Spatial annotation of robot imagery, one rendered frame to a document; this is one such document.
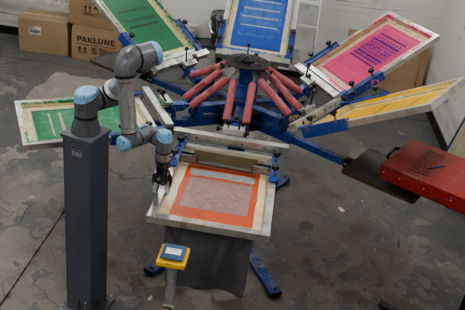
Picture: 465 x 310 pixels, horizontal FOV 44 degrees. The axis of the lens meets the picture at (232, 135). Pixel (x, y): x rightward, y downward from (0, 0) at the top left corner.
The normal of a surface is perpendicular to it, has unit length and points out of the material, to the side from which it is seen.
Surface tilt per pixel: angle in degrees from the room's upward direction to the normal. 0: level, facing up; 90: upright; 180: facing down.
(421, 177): 0
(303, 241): 0
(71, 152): 90
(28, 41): 91
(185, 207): 1
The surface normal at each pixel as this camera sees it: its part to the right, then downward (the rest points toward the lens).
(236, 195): 0.11, -0.89
